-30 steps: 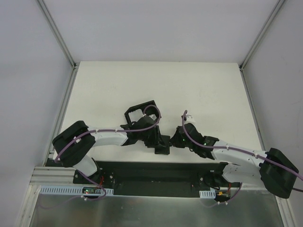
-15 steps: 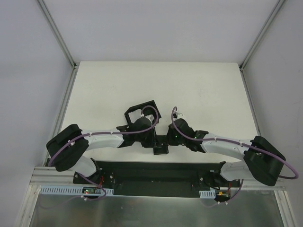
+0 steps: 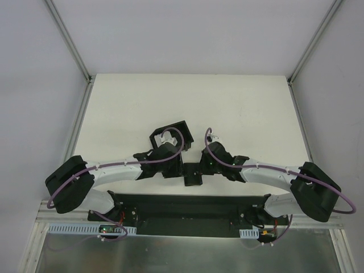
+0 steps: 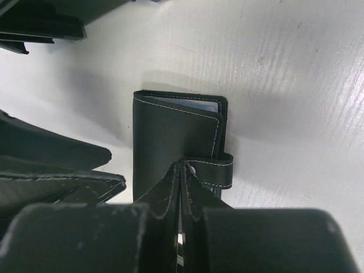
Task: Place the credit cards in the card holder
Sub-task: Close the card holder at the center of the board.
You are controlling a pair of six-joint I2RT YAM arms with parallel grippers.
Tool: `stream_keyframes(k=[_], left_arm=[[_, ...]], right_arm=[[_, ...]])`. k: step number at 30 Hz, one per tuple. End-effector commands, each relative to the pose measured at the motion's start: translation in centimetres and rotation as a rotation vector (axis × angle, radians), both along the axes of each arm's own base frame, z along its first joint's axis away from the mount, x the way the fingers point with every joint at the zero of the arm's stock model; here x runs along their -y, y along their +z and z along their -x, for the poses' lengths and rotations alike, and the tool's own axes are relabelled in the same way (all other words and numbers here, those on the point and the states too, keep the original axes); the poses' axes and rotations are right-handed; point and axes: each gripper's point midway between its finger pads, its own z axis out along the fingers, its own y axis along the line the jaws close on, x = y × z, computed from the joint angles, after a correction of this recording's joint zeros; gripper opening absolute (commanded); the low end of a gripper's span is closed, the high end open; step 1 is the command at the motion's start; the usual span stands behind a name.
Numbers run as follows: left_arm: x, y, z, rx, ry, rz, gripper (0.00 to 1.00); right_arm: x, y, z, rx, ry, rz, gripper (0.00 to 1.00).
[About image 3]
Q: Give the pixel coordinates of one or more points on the left aluminium frame post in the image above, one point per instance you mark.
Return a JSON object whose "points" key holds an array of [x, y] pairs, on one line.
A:
{"points": [[64, 33]]}

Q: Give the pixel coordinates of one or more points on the aluminium frame post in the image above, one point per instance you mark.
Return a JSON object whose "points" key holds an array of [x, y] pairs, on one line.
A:
{"points": [[315, 39], [64, 33]]}

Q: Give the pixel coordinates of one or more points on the black card tray box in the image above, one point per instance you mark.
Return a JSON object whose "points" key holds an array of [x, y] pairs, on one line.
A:
{"points": [[179, 130]]}

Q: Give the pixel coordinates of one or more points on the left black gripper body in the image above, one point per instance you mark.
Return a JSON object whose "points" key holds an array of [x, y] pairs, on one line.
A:
{"points": [[176, 169]]}

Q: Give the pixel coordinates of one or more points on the right aluminium frame post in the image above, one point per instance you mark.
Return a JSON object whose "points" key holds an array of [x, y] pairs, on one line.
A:
{"points": [[315, 39]]}

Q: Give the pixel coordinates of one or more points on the left electronics board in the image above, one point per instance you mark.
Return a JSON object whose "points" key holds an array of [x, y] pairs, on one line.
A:
{"points": [[110, 229]]}

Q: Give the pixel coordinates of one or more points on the front aluminium extrusion rail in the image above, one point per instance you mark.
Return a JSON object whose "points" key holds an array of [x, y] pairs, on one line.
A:
{"points": [[80, 216]]}

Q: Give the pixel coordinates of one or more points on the right white cable duct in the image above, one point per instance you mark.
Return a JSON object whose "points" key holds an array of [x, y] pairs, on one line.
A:
{"points": [[249, 233]]}

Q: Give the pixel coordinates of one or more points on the aluminium side rail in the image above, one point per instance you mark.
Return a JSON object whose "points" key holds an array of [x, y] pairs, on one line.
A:
{"points": [[76, 127], [301, 123]]}

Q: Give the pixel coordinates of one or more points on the white credit card stack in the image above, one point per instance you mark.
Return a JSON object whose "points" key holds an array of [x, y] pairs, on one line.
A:
{"points": [[168, 139]]}

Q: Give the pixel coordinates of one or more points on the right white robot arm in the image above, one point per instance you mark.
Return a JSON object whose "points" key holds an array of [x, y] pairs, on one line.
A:
{"points": [[308, 189]]}

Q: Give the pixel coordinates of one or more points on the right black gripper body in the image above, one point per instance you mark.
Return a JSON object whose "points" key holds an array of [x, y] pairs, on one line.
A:
{"points": [[204, 164]]}

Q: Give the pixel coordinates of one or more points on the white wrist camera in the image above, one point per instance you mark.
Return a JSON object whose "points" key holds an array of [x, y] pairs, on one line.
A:
{"points": [[212, 138], [167, 133]]}

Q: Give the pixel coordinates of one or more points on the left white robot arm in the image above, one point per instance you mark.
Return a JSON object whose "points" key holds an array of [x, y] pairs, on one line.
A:
{"points": [[73, 184]]}

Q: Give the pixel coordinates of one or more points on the left white cable duct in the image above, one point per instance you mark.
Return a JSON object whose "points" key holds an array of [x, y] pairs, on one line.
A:
{"points": [[84, 229]]}

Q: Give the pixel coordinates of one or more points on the left aluminium side rail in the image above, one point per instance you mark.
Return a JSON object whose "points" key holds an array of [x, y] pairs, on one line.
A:
{"points": [[76, 127]]}

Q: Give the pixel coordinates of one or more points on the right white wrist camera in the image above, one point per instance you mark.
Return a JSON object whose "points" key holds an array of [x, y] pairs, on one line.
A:
{"points": [[212, 138]]}

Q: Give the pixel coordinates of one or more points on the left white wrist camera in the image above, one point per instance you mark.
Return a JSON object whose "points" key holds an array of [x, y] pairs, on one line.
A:
{"points": [[167, 133]]}

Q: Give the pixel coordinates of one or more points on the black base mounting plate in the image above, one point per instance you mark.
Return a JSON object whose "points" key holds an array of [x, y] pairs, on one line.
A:
{"points": [[188, 216]]}

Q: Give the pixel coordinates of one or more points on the black leather card holder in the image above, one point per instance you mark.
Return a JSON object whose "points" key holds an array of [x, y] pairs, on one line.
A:
{"points": [[192, 175]]}

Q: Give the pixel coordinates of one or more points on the right aluminium side rail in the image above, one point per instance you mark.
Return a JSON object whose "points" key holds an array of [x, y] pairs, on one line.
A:
{"points": [[301, 123]]}

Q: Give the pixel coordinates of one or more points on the white cable duct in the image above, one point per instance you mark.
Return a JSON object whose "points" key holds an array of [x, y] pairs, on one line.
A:
{"points": [[84, 229], [249, 233]]}

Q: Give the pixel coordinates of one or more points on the right electronics board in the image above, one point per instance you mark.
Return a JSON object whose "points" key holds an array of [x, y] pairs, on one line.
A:
{"points": [[268, 233]]}

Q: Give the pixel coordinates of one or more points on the electronics board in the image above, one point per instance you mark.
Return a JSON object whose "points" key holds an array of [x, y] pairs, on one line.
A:
{"points": [[268, 233], [110, 229]]}

